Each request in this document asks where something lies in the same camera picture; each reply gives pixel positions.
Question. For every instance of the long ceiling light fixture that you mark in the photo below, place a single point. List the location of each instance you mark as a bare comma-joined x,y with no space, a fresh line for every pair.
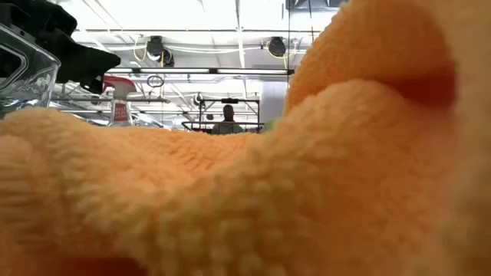
192,71

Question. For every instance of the person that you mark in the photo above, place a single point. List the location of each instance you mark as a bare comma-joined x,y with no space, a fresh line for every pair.
228,124

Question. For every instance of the red trigger spray bottle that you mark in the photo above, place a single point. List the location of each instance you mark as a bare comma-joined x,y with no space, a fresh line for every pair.
120,111

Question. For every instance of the green microfiber towel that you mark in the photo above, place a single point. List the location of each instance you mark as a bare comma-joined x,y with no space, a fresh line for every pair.
271,125

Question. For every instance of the black background rig frame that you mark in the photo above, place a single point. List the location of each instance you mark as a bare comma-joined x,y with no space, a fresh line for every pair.
199,111

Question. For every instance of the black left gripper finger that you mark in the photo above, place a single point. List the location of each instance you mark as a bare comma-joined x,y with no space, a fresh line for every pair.
84,65

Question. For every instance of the orange microfiber towel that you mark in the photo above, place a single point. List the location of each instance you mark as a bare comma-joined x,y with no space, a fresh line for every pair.
245,191

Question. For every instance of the clear plastic bin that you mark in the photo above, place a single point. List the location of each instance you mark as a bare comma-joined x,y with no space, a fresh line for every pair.
36,86

